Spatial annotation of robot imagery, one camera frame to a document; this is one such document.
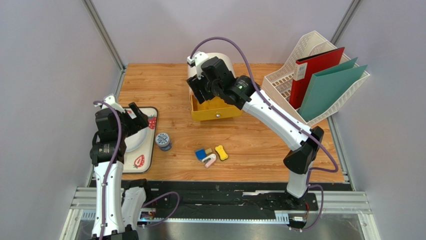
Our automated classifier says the round drawer storage box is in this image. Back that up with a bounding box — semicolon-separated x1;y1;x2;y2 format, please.
188;52;242;122

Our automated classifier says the blue patterned tape roll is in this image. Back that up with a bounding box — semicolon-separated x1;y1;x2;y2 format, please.
155;132;172;151

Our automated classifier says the yellow bone-shaped eraser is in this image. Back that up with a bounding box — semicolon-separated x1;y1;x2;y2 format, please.
214;144;229;161

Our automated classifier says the red file folder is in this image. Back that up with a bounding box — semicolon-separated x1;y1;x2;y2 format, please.
288;47;345;109

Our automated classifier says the teal file folder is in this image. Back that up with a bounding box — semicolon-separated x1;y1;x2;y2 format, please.
298;58;368;122

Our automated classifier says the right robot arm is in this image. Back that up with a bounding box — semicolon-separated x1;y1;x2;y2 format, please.
187;52;324;199

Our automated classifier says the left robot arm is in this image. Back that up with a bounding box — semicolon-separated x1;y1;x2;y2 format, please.
89;100;149;240

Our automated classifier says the white paper plate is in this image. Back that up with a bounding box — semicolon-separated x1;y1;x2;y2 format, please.
124;128;148;153

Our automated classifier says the strawberry pattern tray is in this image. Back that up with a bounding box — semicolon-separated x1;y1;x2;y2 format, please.
123;106;159;174

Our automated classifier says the white plastic file rack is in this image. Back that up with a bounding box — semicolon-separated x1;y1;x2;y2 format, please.
261;30;370;126

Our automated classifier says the blue grey lint roller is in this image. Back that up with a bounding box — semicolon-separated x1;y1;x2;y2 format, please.
194;148;207;161

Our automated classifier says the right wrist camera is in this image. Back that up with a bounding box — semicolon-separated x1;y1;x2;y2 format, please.
186;51;210;79

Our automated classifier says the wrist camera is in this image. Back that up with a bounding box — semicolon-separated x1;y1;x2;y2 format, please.
93;94;125;113
186;51;210;79

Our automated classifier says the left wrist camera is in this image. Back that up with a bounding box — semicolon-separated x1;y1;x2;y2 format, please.
93;94;125;113

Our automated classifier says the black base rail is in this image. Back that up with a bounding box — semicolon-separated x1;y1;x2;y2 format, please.
120;180;334;221

